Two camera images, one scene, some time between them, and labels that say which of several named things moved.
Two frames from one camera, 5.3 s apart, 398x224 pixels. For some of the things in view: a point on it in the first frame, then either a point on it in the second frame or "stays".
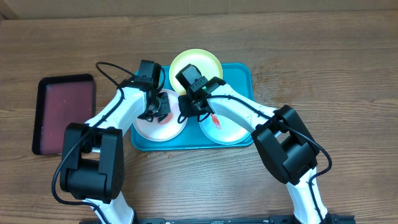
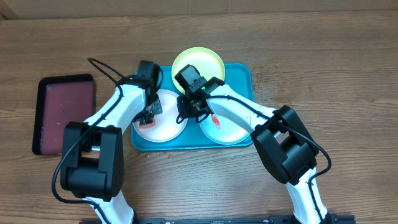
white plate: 156,132 stays
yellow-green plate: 206,63 stays
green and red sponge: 165,119 -> 147,126
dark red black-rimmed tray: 61,101 stays
